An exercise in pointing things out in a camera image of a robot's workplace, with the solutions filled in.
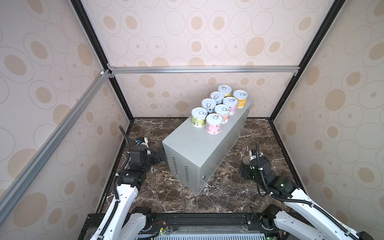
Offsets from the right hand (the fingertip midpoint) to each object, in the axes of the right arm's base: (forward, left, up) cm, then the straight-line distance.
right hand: (246, 165), depth 78 cm
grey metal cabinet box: (-6, +27, +20) cm, 34 cm away
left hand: (+6, +44, +7) cm, 45 cm away
